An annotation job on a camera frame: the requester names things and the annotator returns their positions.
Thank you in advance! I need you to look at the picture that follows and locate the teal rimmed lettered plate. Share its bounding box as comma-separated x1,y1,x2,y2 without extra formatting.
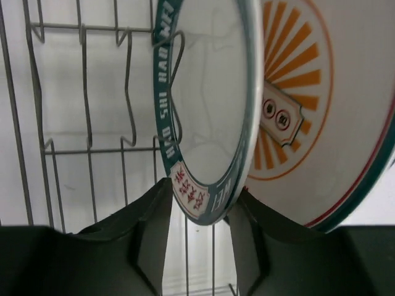
153,1,264,226

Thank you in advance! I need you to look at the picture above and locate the metal wire dish rack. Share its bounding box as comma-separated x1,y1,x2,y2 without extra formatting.
1,1,239,295

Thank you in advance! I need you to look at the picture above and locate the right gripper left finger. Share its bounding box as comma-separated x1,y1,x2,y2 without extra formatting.
1,178,173,295

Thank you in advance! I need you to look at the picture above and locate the orange sunburst pattern plate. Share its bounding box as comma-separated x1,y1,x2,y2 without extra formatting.
246,1,394,232

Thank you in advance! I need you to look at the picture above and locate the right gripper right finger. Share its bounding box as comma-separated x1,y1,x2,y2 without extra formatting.
227,190,394,295

